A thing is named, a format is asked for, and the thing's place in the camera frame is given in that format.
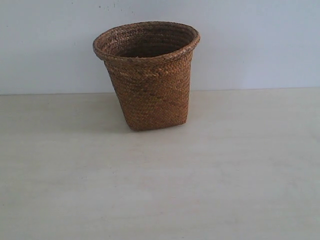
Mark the brown woven wicker basket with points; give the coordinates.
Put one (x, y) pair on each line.
(149, 65)

